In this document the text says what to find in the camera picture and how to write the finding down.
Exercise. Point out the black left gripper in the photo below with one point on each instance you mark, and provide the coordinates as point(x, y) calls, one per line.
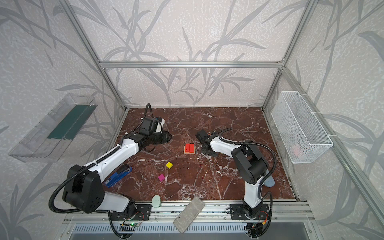
point(160, 137)

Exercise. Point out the magenta cube block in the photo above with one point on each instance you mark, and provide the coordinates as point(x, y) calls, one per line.
point(161, 177)

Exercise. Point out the natural wood block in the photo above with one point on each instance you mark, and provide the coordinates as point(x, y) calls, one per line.
point(194, 152)

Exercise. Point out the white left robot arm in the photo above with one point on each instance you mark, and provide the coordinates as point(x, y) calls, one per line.
point(83, 190)

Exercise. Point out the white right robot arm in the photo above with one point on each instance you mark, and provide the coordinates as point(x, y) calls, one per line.
point(250, 162)

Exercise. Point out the yellow cube block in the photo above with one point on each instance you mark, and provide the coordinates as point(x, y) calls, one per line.
point(169, 165)

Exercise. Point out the pale green oval soap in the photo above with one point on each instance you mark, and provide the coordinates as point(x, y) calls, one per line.
point(156, 201)

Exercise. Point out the blue grey oval case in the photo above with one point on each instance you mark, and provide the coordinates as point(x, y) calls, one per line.
point(269, 182)

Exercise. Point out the grey stone slab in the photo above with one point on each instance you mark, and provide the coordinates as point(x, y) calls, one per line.
point(188, 215)

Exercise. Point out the pink item in basket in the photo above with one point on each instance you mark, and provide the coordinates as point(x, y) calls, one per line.
point(298, 151)

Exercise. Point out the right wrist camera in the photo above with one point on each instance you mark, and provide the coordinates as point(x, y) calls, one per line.
point(203, 137)

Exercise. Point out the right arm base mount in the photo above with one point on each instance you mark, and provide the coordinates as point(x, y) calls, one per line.
point(244, 212)

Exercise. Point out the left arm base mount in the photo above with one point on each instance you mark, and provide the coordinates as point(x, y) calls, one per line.
point(141, 213)

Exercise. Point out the aluminium horizontal frame bar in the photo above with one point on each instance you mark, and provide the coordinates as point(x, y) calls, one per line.
point(189, 64)

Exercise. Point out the white wire basket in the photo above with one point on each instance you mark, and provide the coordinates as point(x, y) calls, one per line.
point(298, 125)

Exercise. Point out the clear plastic wall bin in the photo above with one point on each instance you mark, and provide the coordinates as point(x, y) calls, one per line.
point(50, 138)

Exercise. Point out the aluminium frame post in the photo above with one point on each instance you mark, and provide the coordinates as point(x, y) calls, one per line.
point(306, 16)

